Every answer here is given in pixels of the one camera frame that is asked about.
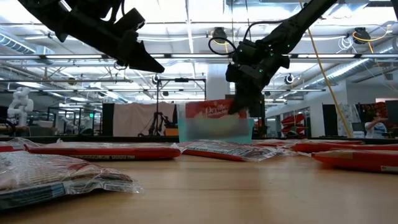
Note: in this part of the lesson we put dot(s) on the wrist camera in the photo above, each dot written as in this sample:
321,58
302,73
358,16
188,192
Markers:
130,20
246,51

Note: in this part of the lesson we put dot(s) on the black panel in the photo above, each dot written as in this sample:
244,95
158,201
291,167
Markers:
108,119

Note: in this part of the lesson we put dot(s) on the person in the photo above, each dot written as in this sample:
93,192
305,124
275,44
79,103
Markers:
374,129

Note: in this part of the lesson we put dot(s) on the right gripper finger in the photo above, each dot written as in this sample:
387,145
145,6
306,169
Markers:
241,102

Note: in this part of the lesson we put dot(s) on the black aluminium table frame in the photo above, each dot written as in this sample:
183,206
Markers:
93,139

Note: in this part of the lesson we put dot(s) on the black rig frame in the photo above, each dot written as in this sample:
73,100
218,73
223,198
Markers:
182,80

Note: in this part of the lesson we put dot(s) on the beige curtain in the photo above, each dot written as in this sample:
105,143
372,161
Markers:
133,119

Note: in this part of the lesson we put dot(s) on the teal translucent plastic basket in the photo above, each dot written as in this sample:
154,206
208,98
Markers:
242,133

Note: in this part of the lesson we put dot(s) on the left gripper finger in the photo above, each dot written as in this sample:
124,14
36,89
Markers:
146,62

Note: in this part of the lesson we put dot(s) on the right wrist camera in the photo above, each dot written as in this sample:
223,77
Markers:
246,51

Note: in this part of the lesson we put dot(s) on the black monitor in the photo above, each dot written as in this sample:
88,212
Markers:
392,112

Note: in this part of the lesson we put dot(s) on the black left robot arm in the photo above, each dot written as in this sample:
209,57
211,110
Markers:
71,21

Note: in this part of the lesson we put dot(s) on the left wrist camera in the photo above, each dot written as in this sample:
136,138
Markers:
130,20

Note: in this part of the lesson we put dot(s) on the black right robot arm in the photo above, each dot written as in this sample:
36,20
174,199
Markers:
298,21

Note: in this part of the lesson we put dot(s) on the black tripod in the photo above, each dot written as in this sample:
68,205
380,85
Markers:
157,119

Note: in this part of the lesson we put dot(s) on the white humanoid robot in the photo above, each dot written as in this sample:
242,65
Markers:
20,104

